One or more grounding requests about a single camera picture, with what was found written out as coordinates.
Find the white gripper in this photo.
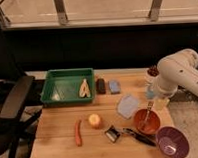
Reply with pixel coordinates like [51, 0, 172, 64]
[145, 91, 170, 110]

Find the yellow apple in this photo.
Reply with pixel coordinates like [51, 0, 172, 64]
[89, 114, 102, 129]

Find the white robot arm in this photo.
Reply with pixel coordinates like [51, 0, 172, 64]
[146, 49, 198, 99]

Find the orange bowl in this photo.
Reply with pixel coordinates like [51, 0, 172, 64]
[133, 109, 161, 135]

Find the purple bowl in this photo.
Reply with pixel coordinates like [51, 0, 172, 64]
[155, 126, 189, 158]

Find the metal spoon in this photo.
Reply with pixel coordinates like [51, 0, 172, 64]
[140, 101, 154, 129]

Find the white cup with red contents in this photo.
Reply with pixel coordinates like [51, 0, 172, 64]
[146, 66, 159, 84]

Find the light blue cloth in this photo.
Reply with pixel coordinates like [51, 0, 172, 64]
[117, 94, 139, 119]

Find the blue sponge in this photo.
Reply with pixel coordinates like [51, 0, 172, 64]
[108, 80, 120, 94]

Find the orange carrot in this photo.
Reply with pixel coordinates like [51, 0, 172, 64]
[74, 120, 82, 147]

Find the green plastic tray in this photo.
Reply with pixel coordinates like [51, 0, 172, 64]
[40, 68, 95, 106]

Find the black office chair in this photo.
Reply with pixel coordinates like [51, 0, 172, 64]
[0, 76, 42, 158]

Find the black handled peeler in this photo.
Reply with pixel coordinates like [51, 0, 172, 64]
[104, 126, 156, 147]

